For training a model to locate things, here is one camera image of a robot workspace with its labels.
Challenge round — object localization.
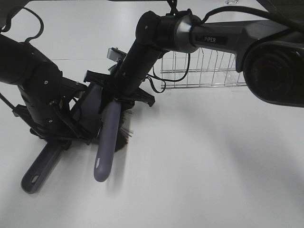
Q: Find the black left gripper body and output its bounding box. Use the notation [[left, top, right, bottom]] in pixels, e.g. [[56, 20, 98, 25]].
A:
[[15, 78, 88, 136]]

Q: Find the purple plastic dustpan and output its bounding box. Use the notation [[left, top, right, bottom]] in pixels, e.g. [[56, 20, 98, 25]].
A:
[[19, 83, 102, 194]]

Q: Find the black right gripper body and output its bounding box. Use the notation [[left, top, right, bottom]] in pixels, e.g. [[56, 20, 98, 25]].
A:
[[84, 51, 155, 111]]

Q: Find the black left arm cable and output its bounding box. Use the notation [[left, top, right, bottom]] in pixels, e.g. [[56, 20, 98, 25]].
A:
[[0, 6, 45, 45]]

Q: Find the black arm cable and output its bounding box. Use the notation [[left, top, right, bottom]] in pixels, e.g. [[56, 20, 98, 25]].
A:
[[152, 0, 304, 93], [0, 6, 45, 45]]

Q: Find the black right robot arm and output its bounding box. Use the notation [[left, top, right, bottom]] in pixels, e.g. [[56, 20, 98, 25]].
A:
[[84, 7, 304, 107]]

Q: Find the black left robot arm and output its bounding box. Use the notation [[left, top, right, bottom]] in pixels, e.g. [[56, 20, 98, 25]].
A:
[[0, 35, 92, 144]]

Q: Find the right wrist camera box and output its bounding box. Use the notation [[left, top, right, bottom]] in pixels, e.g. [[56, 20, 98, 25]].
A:
[[107, 47, 127, 62]]

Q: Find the chrome wire rack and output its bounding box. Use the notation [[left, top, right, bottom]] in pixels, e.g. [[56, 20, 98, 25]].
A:
[[160, 48, 246, 89]]

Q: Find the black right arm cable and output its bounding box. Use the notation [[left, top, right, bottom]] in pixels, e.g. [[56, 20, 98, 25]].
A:
[[152, 0, 304, 93]]

